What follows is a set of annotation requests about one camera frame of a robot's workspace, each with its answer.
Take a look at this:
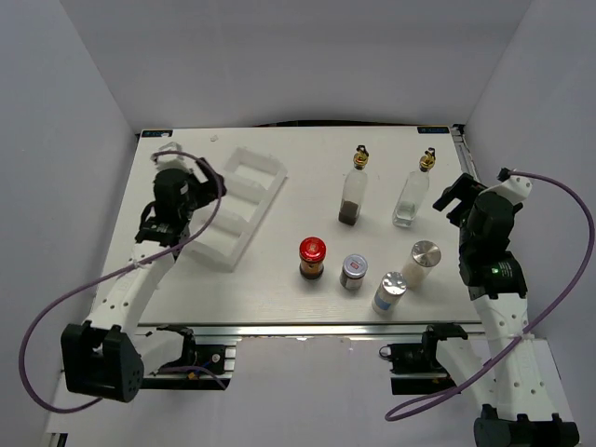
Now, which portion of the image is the clear glass oil bottle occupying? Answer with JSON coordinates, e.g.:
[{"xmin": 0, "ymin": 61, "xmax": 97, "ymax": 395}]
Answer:
[{"xmin": 392, "ymin": 147, "xmax": 436, "ymax": 227}]

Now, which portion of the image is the steel lid white grain jar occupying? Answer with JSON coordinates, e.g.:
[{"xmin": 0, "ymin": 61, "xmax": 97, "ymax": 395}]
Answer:
[{"xmin": 400, "ymin": 240, "xmax": 441, "ymax": 289}]

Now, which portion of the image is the glass bottle dark sauce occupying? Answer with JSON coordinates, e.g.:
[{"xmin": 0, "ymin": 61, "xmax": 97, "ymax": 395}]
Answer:
[{"xmin": 338, "ymin": 145, "xmax": 370, "ymax": 226}]

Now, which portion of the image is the blue label sago jar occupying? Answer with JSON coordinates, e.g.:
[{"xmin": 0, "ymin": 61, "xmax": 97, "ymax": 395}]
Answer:
[{"xmin": 372, "ymin": 271, "xmax": 408, "ymax": 315}]

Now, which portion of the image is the grey lid spice jar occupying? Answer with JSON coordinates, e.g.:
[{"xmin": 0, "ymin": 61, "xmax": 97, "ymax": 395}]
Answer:
[{"xmin": 340, "ymin": 253, "xmax": 368, "ymax": 291}]

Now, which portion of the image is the red lid sauce jar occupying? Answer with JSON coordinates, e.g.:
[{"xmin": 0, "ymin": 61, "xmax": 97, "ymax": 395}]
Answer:
[{"xmin": 299, "ymin": 237, "xmax": 327, "ymax": 280}]

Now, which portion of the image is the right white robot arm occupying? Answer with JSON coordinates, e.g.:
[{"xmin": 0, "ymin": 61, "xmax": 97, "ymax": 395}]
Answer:
[{"xmin": 433, "ymin": 173, "xmax": 580, "ymax": 446}]

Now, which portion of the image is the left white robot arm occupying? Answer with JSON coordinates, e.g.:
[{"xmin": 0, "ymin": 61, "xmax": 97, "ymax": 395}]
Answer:
[{"xmin": 61, "ymin": 160, "xmax": 226, "ymax": 402}]

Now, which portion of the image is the white condiment rack tray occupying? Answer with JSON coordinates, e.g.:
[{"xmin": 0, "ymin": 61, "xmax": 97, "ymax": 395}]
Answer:
[{"xmin": 185, "ymin": 147, "xmax": 288, "ymax": 272}]

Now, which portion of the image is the aluminium table frame rail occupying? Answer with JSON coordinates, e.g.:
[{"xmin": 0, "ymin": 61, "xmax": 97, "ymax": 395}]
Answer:
[{"xmin": 450, "ymin": 124, "xmax": 481, "ymax": 182}]

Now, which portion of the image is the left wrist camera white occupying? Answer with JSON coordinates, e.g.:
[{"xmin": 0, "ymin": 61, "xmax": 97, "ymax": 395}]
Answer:
[{"xmin": 150, "ymin": 142, "xmax": 193, "ymax": 172}]

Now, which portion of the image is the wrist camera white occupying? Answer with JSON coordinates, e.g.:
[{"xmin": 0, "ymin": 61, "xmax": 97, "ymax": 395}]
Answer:
[
  {"xmin": 496, "ymin": 168, "xmax": 533, "ymax": 205},
  {"xmin": 150, "ymin": 142, "xmax": 193, "ymax": 172}
]

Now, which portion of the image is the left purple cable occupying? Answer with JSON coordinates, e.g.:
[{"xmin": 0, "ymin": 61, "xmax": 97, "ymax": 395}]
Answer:
[{"xmin": 18, "ymin": 151, "xmax": 228, "ymax": 414}]

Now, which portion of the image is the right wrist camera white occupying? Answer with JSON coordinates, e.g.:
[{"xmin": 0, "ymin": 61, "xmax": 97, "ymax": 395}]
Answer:
[{"xmin": 496, "ymin": 168, "xmax": 533, "ymax": 205}]

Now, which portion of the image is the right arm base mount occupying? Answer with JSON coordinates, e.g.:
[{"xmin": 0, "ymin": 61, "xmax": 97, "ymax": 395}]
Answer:
[{"xmin": 378, "ymin": 323, "xmax": 468, "ymax": 396}]

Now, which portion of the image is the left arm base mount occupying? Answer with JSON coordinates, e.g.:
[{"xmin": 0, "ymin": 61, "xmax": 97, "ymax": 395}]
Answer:
[{"xmin": 134, "ymin": 325, "xmax": 236, "ymax": 391}]

